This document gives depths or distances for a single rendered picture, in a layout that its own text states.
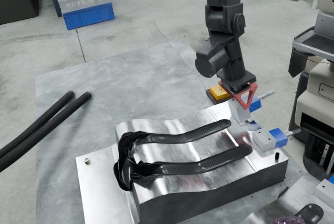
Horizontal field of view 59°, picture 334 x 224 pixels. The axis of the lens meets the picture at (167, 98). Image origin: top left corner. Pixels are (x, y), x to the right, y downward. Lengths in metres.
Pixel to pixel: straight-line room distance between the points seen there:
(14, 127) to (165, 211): 2.00
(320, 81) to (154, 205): 0.69
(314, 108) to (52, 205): 0.86
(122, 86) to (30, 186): 1.11
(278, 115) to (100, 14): 2.51
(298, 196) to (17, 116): 2.28
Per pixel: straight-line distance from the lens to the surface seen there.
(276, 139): 0.81
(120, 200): 0.76
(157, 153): 0.74
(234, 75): 0.77
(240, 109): 0.83
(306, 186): 0.80
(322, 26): 0.99
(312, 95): 1.14
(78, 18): 3.86
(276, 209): 0.73
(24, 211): 2.00
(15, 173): 2.23
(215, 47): 0.69
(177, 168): 0.74
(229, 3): 0.70
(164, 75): 1.22
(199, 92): 1.12
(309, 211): 0.77
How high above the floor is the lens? 1.48
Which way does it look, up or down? 38 degrees down
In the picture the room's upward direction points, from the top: 7 degrees counter-clockwise
